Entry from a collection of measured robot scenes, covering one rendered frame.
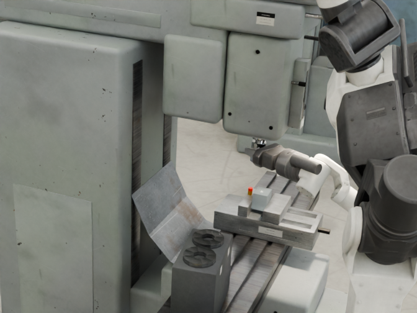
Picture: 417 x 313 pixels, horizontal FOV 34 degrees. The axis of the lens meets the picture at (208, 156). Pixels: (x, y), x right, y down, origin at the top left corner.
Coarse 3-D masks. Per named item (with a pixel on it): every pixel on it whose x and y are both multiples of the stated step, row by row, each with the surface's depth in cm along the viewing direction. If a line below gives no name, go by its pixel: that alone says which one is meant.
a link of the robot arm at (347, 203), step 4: (352, 188) 201; (352, 192) 200; (356, 192) 200; (348, 196) 199; (352, 196) 199; (344, 200) 199; (348, 200) 199; (352, 200) 199; (340, 204) 201; (344, 204) 200; (348, 204) 199; (352, 204) 199; (344, 208) 201; (348, 208) 200
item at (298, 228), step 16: (224, 208) 236; (240, 208) 230; (224, 224) 234; (240, 224) 232; (256, 224) 230; (272, 224) 227; (288, 224) 227; (304, 224) 228; (320, 224) 233; (272, 240) 230; (288, 240) 228; (304, 240) 225
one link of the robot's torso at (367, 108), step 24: (408, 48) 160; (336, 72) 163; (360, 72) 155; (384, 72) 154; (408, 72) 151; (336, 96) 159; (360, 96) 156; (384, 96) 153; (408, 96) 152; (336, 120) 161; (360, 120) 154; (384, 120) 150; (408, 120) 148; (360, 144) 151; (384, 144) 149; (408, 144) 147; (360, 168) 155
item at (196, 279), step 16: (192, 240) 190; (208, 240) 189; (224, 240) 192; (192, 256) 181; (208, 256) 182; (224, 256) 185; (176, 272) 179; (192, 272) 178; (208, 272) 177; (224, 272) 189; (176, 288) 181; (192, 288) 179; (208, 288) 178; (224, 288) 194; (176, 304) 183; (192, 304) 181; (208, 304) 180
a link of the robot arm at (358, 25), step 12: (348, 0) 146; (360, 0) 151; (324, 12) 150; (336, 12) 148; (348, 12) 151; (360, 12) 152; (372, 12) 151; (336, 24) 151; (348, 24) 150; (360, 24) 150; (372, 24) 151; (384, 24) 152; (348, 36) 150; (360, 36) 150; (372, 36) 152; (360, 48) 152
